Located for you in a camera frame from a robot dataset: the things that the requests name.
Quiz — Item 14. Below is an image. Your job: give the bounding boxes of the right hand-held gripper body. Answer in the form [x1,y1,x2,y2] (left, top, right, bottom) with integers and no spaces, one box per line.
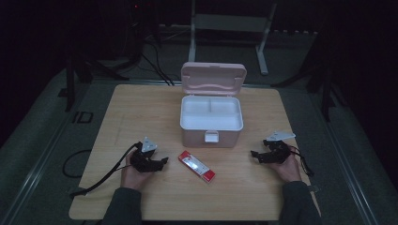
[262,130,297,165]

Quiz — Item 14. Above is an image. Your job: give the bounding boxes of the thin black floor cable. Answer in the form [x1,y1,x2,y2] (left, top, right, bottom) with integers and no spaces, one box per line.
[62,148,92,179]

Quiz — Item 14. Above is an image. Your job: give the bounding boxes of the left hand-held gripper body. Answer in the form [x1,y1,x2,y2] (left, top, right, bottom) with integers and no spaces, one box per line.
[130,136,159,173]

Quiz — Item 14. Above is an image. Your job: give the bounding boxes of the person's right hand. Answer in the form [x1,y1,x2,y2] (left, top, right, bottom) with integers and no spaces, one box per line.
[268,145,303,184]

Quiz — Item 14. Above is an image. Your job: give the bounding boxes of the black floor cables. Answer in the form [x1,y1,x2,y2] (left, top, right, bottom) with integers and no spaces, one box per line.
[140,40,180,87]

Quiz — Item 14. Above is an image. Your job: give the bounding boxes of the person's left hand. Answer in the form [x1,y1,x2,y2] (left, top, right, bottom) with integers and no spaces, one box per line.
[120,149,158,191]

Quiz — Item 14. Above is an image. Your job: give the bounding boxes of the pink storage box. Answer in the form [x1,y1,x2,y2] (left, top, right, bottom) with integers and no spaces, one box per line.
[179,61,248,148]

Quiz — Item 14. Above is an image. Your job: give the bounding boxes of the metal floor rail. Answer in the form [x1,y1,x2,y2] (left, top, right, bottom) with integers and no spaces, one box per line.
[0,118,69,225]
[313,102,380,225]

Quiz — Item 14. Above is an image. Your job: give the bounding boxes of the black stand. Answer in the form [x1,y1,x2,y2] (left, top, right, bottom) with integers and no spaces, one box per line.
[271,55,349,124]
[57,55,130,113]

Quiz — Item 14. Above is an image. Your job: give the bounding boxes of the white tray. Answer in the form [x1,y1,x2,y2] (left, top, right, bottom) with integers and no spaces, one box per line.
[180,95,244,131]

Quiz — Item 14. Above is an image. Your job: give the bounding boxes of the white metal stand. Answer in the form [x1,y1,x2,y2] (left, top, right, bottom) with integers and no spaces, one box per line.
[187,0,278,77]

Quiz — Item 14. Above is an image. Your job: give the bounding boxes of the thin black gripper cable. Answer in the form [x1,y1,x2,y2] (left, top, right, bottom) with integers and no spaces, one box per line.
[290,145,315,178]

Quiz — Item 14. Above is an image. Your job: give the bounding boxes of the thick black gripper cable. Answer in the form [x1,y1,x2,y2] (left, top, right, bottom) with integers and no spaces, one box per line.
[69,141,143,198]

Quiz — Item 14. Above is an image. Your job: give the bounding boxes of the red and white packet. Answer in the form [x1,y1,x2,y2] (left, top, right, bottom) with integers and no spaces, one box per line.
[177,150,217,184]

